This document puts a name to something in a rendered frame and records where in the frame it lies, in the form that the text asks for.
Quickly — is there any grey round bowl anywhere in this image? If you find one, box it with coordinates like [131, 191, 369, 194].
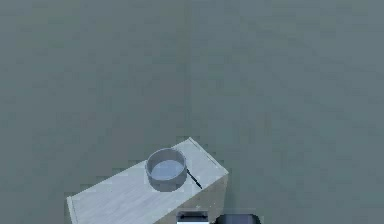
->
[145, 147, 189, 193]

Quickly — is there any black pencil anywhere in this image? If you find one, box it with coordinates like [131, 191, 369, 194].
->
[186, 168, 203, 190]

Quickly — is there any white wooden cabinet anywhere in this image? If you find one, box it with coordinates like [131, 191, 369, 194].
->
[65, 136, 230, 224]

